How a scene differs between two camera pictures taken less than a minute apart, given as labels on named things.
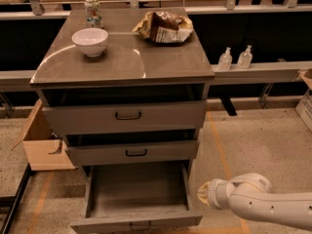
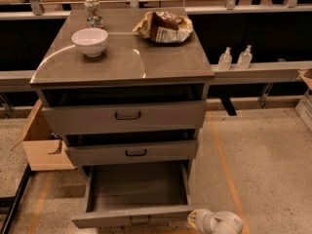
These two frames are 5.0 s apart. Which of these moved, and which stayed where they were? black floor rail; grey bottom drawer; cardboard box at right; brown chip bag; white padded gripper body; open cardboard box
Moved: white padded gripper body; grey bottom drawer
Stayed: brown chip bag; black floor rail; cardboard box at right; open cardboard box
